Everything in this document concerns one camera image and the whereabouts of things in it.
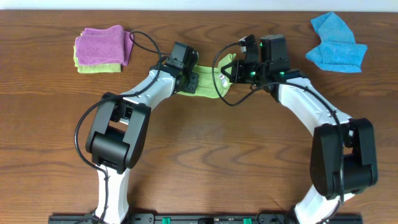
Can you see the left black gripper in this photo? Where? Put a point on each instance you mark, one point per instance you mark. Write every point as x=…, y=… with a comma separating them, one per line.
x=194, y=85

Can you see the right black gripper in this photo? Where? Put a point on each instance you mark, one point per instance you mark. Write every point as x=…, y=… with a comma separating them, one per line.
x=237, y=76

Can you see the light green microfiber cloth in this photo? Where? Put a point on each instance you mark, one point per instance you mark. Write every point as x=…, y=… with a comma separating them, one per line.
x=205, y=86

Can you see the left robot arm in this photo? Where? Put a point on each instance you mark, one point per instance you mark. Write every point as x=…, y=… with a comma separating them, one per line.
x=118, y=133

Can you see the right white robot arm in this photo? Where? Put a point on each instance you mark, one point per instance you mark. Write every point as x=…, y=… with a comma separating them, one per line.
x=343, y=159

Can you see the green folded cloth under purple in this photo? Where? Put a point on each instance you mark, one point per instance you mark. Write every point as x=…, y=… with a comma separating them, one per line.
x=88, y=69

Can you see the blue crumpled cloth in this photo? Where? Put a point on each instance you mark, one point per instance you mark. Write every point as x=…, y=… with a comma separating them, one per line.
x=338, y=50

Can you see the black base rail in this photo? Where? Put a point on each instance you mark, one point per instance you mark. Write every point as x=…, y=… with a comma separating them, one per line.
x=148, y=218

